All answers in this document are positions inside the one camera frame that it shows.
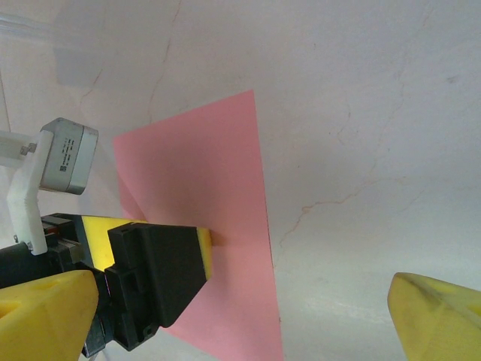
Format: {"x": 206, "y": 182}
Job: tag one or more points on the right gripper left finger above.
{"x": 41, "y": 323}

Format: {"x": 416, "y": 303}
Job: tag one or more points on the pink cloth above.
{"x": 210, "y": 169}

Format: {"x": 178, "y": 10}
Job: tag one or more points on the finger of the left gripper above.
{"x": 161, "y": 270}

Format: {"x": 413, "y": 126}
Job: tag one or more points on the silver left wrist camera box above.
{"x": 67, "y": 154}

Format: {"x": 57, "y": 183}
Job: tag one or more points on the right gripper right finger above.
{"x": 443, "y": 327}

